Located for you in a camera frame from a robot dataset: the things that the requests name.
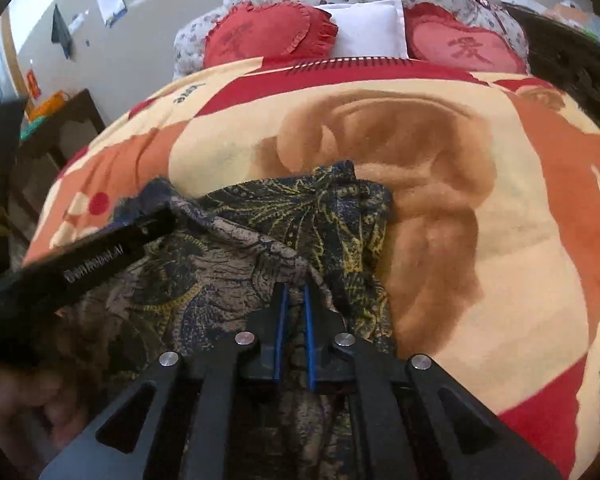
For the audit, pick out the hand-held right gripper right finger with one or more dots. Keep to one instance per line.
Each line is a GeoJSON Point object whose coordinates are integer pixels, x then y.
{"type": "Point", "coordinates": [309, 340]}

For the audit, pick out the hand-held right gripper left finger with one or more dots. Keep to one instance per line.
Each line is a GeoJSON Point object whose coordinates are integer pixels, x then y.
{"type": "Point", "coordinates": [280, 330]}

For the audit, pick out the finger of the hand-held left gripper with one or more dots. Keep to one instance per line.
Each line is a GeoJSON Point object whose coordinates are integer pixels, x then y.
{"type": "Point", "coordinates": [152, 227]}

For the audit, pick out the dark floral patterned shirt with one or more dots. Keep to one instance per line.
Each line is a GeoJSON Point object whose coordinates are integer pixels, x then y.
{"type": "Point", "coordinates": [260, 220]}

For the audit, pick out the person's left hand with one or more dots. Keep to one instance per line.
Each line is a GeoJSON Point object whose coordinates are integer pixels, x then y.
{"type": "Point", "coordinates": [25, 395]}

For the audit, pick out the dark wooden side table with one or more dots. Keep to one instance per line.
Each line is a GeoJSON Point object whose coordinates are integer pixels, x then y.
{"type": "Point", "coordinates": [70, 130]}

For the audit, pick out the green packet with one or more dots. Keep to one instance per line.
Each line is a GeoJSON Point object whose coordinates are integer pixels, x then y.
{"type": "Point", "coordinates": [32, 127]}

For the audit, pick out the orange box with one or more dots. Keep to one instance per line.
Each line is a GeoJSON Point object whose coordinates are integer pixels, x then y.
{"type": "Point", "coordinates": [47, 106]}

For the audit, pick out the printed orange red blanket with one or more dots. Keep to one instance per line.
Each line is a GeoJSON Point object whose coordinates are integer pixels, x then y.
{"type": "Point", "coordinates": [480, 210]}

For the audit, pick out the dark hanging cloth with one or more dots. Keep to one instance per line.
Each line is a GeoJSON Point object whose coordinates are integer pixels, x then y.
{"type": "Point", "coordinates": [61, 32]}

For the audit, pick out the red heart pillow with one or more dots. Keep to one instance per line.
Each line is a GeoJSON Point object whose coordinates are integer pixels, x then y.
{"type": "Point", "coordinates": [260, 35]}
{"type": "Point", "coordinates": [460, 45]}

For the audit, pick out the white pillow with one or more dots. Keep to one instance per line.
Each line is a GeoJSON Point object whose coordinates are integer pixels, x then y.
{"type": "Point", "coordinates": [370, 30]}

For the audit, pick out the dark carved wooden cabinet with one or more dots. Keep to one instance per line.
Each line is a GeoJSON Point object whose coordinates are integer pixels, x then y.
{"type": "Point", "coordinates": [570, 60]}

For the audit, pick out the pile of plastic packets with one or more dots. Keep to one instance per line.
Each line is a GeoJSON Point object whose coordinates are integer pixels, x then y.
{"type": "Point", "coordinates": [565, 15]}

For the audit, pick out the red wall sticker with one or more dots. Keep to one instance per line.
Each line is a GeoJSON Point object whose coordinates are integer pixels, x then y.
{"type": "Point", "coordinates": [33, 84]}

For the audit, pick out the white wall switch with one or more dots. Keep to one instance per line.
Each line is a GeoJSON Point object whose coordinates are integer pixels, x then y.
{"type": "Point", "coordinates": [76, 22]}

